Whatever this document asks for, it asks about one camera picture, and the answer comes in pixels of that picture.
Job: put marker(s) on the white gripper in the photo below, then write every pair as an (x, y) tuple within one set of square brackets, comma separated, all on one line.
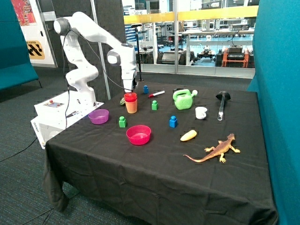
[(128, 78)]

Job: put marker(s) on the red plastic cup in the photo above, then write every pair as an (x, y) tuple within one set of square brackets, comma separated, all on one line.
[(131, 95)]

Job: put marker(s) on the magenta plastic cup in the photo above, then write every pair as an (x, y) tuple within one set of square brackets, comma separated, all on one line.
[(130, 100)]

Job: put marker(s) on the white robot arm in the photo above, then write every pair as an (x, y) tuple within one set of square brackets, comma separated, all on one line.
[(121, 54)]

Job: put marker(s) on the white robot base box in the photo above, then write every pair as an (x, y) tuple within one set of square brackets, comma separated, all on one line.
[(51, 114)]

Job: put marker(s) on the blue toy block back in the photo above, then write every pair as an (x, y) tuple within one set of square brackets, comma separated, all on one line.
[(145, 89)]

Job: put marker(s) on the blue toy block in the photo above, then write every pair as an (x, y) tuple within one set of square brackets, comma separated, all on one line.
[(145, 89), (173, 122)]

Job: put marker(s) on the small green object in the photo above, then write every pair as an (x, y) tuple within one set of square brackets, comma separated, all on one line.
[(122, 102)]

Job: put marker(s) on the yellow plastic cup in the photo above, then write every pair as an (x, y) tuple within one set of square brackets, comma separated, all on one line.
[(131, 107)]

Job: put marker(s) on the green toy block back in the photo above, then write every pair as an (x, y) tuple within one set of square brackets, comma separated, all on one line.
[(154, 105)]

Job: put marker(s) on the green toy block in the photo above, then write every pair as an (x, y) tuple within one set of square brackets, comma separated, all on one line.
[(154, 105), (122, 122)]

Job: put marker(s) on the red whiteboard marker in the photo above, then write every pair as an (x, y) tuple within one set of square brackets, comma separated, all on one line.
[(156, 94)]

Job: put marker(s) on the green toy block front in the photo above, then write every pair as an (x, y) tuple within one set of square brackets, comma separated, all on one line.
[(122, 122)]

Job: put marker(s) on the purple plastic bowl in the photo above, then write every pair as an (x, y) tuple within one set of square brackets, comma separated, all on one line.
[(99, 116)]

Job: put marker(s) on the pink plastic bowl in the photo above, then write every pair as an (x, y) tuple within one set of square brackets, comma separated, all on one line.
[(139, 134)]

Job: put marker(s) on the green toy watering can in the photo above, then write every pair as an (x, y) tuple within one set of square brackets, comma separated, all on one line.
[(183, 99)]

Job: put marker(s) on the blue toy block front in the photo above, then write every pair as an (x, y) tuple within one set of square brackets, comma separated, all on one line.
[(173, 122)]

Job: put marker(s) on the black stand pole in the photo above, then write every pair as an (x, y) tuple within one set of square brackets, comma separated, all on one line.
[(135, 26)]

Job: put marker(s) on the black marker on base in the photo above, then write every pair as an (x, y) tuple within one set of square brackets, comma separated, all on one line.
[(72, 114)]

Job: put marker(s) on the white plastic mug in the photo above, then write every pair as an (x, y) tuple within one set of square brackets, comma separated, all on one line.
[(200, 112)]

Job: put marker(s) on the black tablecloth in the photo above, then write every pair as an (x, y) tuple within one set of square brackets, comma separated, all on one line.
[(154, 181)]

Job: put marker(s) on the yellow toy corn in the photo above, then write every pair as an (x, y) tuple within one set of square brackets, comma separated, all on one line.
[(189, 135)]

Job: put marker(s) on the black ladle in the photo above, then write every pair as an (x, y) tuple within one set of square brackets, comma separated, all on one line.
[(222, 96)]

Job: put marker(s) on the black yellow sign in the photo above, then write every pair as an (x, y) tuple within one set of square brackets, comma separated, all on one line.
[(35, 50)]

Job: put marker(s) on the orange toy lizard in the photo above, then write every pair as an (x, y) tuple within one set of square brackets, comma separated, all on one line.
[(223, 147)]

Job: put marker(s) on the teal sofa left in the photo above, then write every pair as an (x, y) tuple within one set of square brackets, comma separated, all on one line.
[(15, 66)]

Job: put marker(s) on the teal partition right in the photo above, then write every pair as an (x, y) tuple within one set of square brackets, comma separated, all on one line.
[(276, 46)]

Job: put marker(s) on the red wall poster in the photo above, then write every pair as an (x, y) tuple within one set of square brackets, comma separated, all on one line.
[(24, 12)]

